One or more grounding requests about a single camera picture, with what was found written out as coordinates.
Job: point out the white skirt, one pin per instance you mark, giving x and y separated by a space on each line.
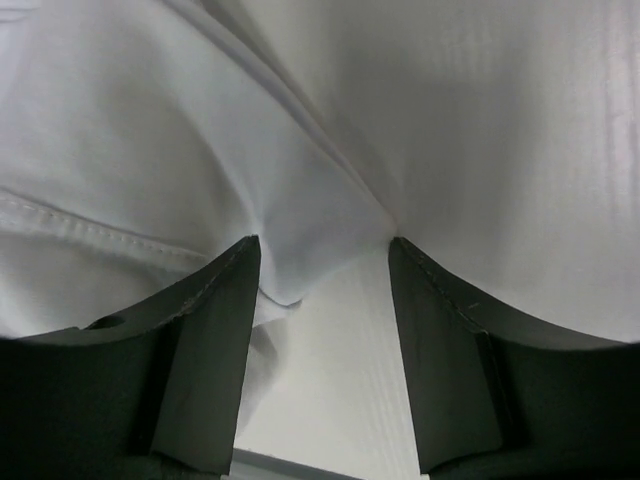
140 139

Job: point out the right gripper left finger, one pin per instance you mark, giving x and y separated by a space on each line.
149 392

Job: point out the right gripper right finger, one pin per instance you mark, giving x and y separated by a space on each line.
496 393

